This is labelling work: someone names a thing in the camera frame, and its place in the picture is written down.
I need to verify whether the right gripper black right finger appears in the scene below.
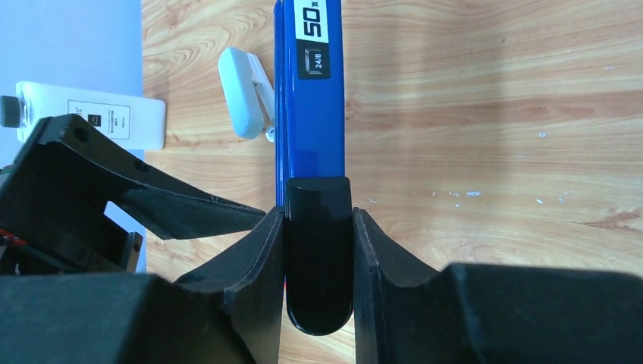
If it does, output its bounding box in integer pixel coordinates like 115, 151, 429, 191
353, 209, 642, 363

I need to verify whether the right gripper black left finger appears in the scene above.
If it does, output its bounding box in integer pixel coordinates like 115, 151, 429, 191
1, 209, 284, 363

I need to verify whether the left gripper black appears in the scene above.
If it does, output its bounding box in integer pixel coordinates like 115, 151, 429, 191
1, 115, 265, 275

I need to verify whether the light blue small stapler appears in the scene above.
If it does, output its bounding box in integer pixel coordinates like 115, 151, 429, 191
218, 47, 275, 143

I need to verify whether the white bottle black cap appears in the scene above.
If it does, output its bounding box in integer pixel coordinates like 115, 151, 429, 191
1, 81, 167, 150

